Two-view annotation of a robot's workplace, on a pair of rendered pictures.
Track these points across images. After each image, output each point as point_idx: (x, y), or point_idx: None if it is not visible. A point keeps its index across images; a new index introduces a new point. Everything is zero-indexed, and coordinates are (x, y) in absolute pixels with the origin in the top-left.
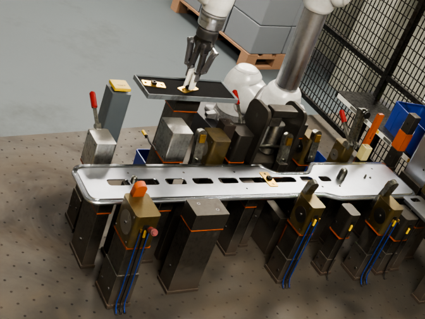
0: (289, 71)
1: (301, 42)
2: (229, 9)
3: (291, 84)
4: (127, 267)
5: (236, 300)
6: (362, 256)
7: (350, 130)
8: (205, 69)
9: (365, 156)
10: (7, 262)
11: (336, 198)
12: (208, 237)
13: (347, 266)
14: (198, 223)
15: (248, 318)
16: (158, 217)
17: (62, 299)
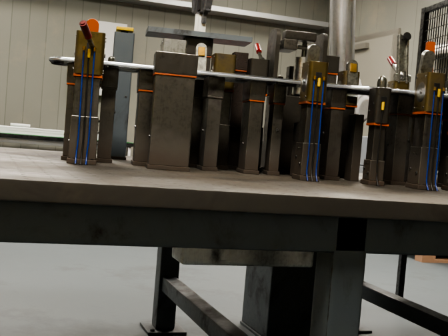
0: (335, 50)
1: (335, 13)
2: None
3: (341, 64)
4: (82, 105)
5: (235, 176)
6: (418, 153)
7: (397, 62)
8: (206, 3)
9: None
10: None
11: (365, 87)
12: (181, 87)
13: (411, 181)
14: (161, 63)
15: (241, 178)
16: (101, 33)
17: (23, 159)
